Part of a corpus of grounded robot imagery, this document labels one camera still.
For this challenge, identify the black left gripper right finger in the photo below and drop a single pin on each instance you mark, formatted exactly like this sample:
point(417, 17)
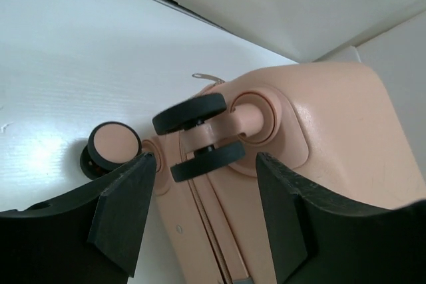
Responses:
point(319, 236)

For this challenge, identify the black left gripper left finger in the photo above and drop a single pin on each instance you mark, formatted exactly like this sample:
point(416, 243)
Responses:
point(91, 234)

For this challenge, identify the pink hard-shell suitcase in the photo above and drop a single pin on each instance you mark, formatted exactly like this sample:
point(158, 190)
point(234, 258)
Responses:
point(332, 123)

